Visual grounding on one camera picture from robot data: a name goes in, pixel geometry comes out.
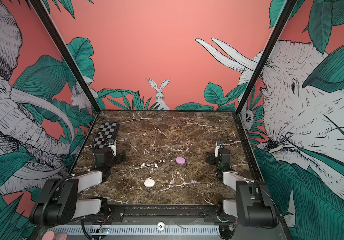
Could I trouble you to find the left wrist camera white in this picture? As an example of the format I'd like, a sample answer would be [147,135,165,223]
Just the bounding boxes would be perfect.
[108,139,117,156]

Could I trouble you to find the black frame post left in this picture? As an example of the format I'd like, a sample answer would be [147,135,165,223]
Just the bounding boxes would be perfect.
[29,0,101,115]

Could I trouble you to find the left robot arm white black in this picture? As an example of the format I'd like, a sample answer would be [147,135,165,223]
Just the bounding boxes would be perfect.
[29,148,126,228]

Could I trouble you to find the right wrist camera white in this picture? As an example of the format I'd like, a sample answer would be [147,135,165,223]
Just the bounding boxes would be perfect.
[214,141,225,158]

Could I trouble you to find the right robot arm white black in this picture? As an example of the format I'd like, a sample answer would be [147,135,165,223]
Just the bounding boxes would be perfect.
[206,148,279,228]

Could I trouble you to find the white earbud charging case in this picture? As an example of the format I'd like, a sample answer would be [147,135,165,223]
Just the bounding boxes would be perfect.
[144,179,155,188]

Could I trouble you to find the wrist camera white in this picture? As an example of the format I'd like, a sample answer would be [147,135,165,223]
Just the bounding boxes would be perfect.
[214,141,225,158]
[108,139,117,156]

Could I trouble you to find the white slotted cable duct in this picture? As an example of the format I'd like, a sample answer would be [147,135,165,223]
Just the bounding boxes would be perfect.
[48,224,221,236]

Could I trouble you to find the purple earbud charging case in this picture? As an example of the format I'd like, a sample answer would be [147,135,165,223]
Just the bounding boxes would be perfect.
[176,157,186,165]

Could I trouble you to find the black frame post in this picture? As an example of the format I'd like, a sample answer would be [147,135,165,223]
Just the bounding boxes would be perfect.
[236,0,297,115]
[29,0,101,115]

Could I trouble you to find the black white checkerboard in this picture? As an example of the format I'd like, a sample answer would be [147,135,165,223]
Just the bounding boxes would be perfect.
[94,122,120,149]

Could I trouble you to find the black front rail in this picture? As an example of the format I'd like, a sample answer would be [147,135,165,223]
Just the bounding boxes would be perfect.
[100,204,236,225]

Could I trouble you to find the black frame post right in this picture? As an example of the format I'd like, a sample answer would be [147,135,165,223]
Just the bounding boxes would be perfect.
[236,0,297,115]

